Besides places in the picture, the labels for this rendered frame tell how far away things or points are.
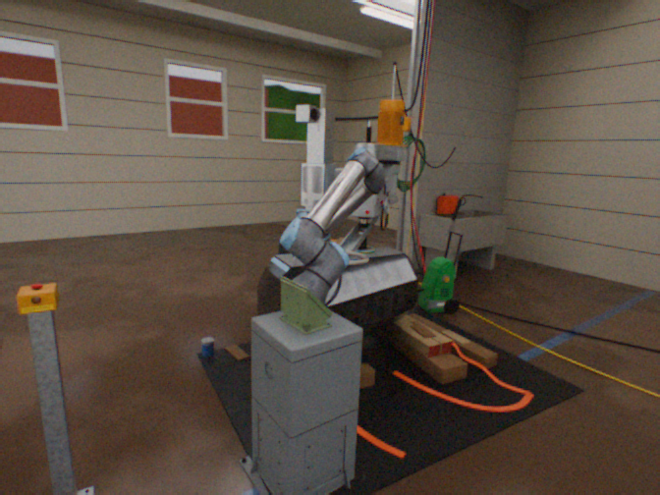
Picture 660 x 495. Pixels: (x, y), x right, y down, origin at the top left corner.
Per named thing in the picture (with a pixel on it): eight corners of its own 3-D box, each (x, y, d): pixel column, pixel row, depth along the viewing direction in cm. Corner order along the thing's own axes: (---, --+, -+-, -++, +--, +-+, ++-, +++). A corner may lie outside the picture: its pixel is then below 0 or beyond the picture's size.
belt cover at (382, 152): (380, 163, 396) (381, 145, 392) (405, 164, 387) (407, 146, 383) (347, 164, 309) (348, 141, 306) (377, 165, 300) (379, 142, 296)
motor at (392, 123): (379, 145, 390) (381, 103, 381) (410, 146, 378) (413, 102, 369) (370, 144, 365) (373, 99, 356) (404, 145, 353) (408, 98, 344)
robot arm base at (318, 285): (329, 310, 185) (342, 294, 188) (305, 288, 175) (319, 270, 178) (306, 300, 200) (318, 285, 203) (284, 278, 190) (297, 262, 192)
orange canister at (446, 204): (431, 214, 592) (433, 192, 585) (453, 212, 621) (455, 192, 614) (443, 216, 575) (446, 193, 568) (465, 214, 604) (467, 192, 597)
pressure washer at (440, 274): (441, 302, 466) (449, 230, 446) (459, 313, 433) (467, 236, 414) (414, 303, 457) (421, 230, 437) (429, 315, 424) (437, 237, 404)
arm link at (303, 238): (311, 260, 181) (385, 158, 215) (283, 236, 177) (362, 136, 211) (300, 267, 194) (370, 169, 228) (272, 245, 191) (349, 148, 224)
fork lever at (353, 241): (361, 217, 352) (361, 211, 350) (382, 219, 345) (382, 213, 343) (332, 252, 297) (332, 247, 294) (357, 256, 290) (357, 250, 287)
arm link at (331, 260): (336, 288, 185) (357, 258, 190) (308, 264, 181) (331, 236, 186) (325, 288, 199) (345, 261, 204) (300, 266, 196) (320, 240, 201)
